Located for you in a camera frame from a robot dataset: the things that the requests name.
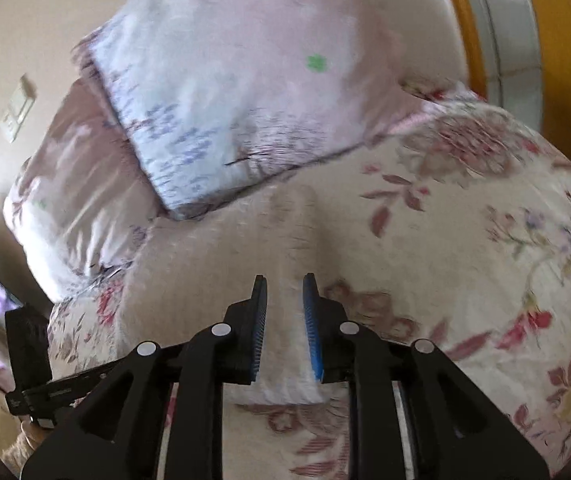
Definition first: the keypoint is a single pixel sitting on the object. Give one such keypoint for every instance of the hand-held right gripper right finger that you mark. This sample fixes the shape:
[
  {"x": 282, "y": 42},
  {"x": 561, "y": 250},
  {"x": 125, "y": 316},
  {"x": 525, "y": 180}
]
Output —
[{"x": 311, "y": 330}]

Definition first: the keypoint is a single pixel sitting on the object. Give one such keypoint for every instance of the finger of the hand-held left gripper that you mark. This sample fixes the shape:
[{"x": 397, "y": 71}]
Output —
[{"x": 85, "y": 379}]

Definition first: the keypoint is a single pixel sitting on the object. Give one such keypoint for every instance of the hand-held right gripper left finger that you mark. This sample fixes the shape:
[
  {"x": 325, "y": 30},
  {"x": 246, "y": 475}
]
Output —
[{"x": 260, "y": 317}]

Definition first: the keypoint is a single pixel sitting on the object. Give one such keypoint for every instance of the person's left forearm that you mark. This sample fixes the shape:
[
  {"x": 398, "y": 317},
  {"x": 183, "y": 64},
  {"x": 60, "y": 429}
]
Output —
[{"x": 15, "y": 452}]

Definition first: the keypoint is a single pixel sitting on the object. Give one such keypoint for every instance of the pink floral pillow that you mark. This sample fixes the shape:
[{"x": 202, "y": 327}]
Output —
[{"x": 80, "y": 185}]

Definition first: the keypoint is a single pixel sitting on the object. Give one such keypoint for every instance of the floral bedsheet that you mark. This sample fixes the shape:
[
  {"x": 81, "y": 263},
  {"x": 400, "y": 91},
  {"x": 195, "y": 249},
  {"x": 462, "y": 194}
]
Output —
[{"x": 465, "y": 260}]

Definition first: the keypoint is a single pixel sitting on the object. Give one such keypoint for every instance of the pink pillow with blue flowers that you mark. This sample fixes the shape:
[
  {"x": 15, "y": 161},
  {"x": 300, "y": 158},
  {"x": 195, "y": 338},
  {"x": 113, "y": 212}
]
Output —
[{"x": 245, "y": 85}]

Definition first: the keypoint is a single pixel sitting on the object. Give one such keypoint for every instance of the beige wall switch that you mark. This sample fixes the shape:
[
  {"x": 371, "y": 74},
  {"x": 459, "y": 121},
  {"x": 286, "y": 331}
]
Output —
[{"x": 18, "y": 110}]

